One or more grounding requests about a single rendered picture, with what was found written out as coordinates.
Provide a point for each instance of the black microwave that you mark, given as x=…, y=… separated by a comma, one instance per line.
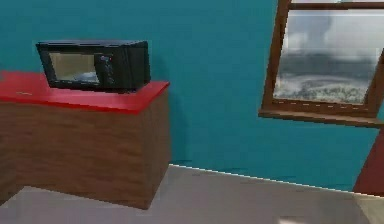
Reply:
x=123, y=66

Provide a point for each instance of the red-topped wooden counter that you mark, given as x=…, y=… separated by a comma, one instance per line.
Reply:
x=83, y=150

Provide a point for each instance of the brown-framed window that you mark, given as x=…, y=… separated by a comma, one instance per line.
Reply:
x=326, y=60

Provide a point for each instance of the dark red door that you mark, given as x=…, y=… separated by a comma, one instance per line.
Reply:
x=373, y=170

